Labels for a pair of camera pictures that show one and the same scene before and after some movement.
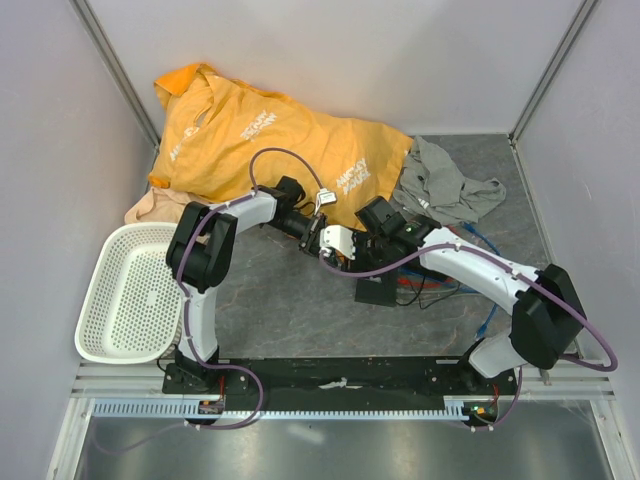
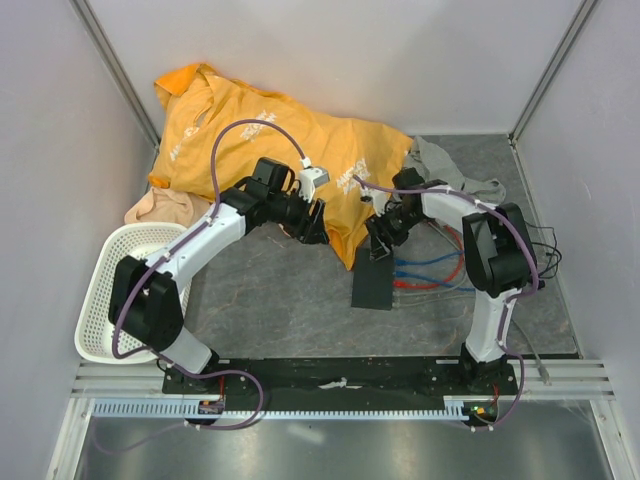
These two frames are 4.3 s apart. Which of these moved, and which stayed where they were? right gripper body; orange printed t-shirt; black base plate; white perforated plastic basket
Moved: right gripper body
Stayed: black base plate; white perforated plastic basket; orange printed t-shirt
